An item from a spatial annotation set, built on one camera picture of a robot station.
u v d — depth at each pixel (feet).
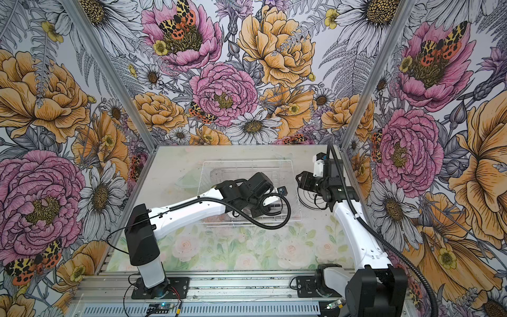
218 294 2.42
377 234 1.43
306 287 2.43
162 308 2.31
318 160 2.37
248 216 1.75
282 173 3.56
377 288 1.27
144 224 1.46
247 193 1.95
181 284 2.46
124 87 3.17
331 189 1.88
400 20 2.44
